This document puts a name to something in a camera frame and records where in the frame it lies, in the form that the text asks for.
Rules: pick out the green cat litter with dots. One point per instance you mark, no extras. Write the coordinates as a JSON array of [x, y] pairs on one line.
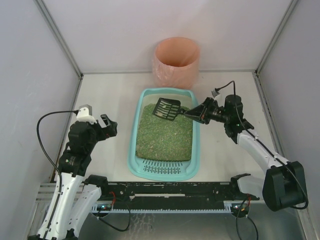
[[163, 140]]

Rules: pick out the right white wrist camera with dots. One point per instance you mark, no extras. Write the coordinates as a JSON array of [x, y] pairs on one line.
[[215, 94]]

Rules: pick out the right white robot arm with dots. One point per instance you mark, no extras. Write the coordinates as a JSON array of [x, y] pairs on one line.
[[284, 184]]

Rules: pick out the white slotted cable duct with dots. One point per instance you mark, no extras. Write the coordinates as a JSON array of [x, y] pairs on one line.
[[227, 208]]

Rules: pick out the teal plastic litter box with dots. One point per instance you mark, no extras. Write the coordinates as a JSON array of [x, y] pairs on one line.
[[164, 171]]

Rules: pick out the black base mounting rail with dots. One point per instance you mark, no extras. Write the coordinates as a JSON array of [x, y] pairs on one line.
[[171, 195]]

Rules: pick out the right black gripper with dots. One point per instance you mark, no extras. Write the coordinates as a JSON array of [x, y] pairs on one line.
[[206, 113]]

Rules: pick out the black litter scoop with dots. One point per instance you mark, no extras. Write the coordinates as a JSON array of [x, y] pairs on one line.
[[168, 109]]

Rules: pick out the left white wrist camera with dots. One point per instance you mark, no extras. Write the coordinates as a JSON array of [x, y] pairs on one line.
[[85, 113]]

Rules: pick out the pink lined trash bin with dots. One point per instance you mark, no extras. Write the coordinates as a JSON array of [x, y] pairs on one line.
[[175, 63]]

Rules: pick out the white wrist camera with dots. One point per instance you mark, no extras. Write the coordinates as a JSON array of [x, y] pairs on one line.
[[215, 94], [85, 113]]

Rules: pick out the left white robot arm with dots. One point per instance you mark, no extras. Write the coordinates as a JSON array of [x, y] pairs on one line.
[[75, 195]]

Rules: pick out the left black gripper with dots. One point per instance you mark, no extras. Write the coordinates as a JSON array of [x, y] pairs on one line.
[[104, 128]]

